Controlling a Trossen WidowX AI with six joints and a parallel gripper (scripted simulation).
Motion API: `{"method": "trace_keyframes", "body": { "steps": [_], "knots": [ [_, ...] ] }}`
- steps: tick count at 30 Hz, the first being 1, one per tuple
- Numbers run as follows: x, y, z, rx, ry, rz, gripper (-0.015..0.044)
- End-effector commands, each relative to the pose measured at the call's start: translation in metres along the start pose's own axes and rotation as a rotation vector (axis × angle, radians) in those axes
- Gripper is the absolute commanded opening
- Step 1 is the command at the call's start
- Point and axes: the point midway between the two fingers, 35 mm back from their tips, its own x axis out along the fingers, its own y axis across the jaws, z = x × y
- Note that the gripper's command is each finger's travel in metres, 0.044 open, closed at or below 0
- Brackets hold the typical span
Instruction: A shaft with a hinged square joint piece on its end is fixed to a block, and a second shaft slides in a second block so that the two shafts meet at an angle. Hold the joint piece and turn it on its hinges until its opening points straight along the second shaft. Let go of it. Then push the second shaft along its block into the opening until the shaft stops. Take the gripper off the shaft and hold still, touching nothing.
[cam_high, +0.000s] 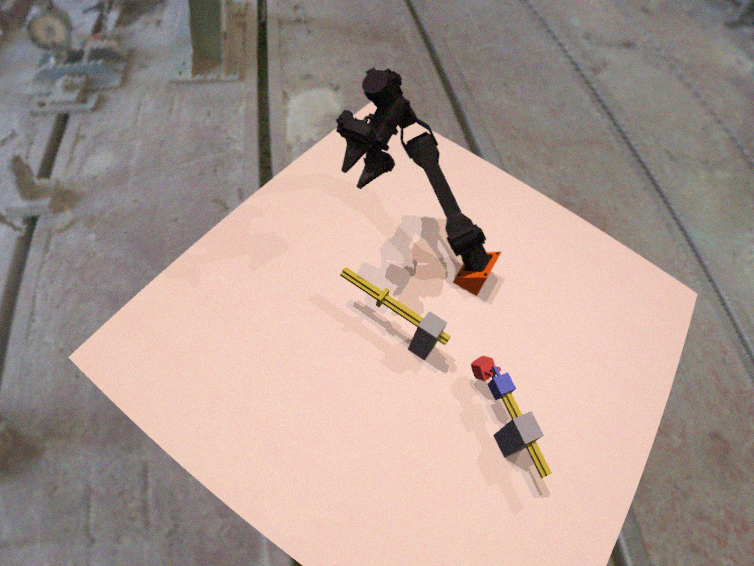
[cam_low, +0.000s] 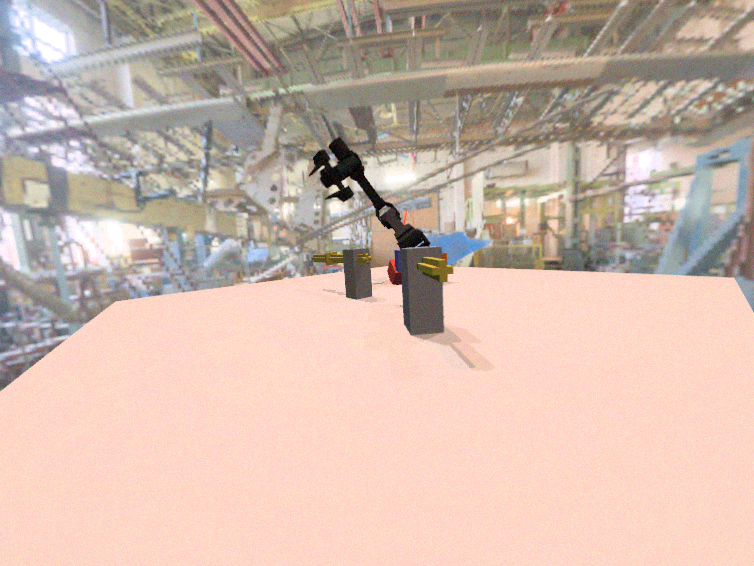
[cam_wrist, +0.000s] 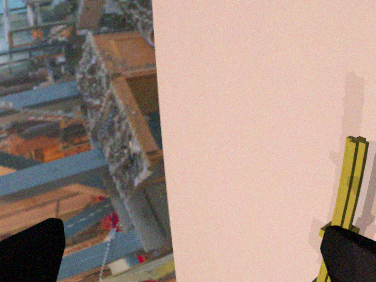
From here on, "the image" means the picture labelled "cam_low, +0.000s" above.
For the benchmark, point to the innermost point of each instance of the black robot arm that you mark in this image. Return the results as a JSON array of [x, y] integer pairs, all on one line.
[[406, 235]]

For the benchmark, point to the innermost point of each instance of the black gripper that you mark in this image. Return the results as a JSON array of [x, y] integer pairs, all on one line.
[[337, 173]]

